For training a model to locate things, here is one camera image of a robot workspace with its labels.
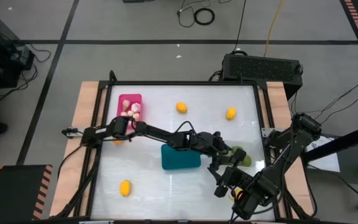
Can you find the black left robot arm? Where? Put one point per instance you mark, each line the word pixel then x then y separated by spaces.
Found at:
pixel 160 133

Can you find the pink plastic basket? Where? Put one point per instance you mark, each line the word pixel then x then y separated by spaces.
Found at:
pixel 130 98

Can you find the black stand beam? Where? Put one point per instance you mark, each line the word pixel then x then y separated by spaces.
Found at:
pixel 346 141

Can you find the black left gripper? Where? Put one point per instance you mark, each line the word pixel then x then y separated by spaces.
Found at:
pixel 213 143

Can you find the white paper sheet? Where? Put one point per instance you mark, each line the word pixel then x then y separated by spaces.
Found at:
pixel 325 155

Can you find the wooden table board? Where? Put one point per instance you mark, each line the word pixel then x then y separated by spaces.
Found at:
pixel 82 105
pixel 278 96

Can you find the black metal table frame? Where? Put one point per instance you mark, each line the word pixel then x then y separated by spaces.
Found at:
pixel 182 83

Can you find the teal plastic basket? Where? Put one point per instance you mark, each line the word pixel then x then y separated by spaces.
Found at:
pixel 179 160

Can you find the orange yellow mango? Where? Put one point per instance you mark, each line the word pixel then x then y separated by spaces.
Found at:
pixel 118 142

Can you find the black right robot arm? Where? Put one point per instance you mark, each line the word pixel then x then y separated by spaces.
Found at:
pixel 278 168

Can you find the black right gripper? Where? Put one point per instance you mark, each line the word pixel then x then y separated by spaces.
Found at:
pixel 238 179

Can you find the black computer case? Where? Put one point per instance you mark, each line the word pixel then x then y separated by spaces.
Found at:
pixel 259 68

